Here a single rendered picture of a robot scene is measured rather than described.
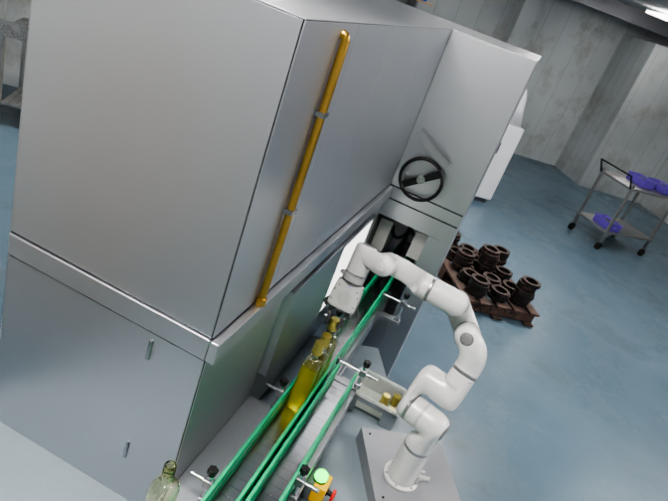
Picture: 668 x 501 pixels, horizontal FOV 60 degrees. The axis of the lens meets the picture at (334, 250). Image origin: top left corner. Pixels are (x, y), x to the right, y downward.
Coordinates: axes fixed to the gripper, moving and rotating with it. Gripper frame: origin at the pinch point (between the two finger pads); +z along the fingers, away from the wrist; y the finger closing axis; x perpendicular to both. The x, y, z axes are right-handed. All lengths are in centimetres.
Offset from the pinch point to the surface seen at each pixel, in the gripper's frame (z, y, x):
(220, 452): 41, -11, -36
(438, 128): -78, -3, 80
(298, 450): 37.2, 8.9, -20.4
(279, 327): 4.8, -13.1, -16.8
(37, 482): 61, -50, -60
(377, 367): 29, 18, 60
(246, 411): 36.1, -12.7, -16.3
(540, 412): 62, 129, 225
